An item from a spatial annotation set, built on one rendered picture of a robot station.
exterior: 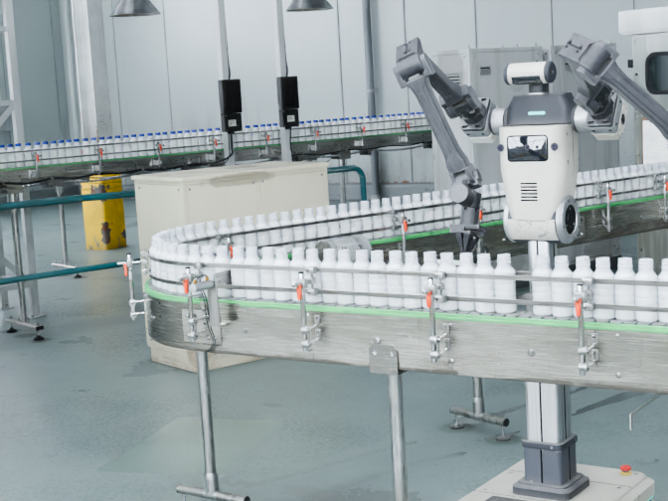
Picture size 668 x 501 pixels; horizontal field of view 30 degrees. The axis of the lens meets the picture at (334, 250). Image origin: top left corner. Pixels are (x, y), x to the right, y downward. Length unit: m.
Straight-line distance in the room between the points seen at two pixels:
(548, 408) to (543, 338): 0.81
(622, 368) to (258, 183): 4.62
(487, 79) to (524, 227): 5.56
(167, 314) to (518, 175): 1.26
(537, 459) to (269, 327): 1.03
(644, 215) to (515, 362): 3.21
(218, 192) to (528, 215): 3.70
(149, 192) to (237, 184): 0.55
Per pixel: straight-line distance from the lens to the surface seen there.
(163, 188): 7.61
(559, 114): 4.12
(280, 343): 3.93
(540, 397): 4.24
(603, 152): 10.63
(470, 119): 4.21
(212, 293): 4.00
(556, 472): 4.28
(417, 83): 3.79
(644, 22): 7.48
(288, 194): 7.84
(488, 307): 3.55
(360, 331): 3.75
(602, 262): 3.39
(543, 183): 4.07
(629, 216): 6.54
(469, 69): 9.51
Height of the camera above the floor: 1.66
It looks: 7 degrees down
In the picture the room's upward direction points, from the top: 3 degrees counter-clockwise
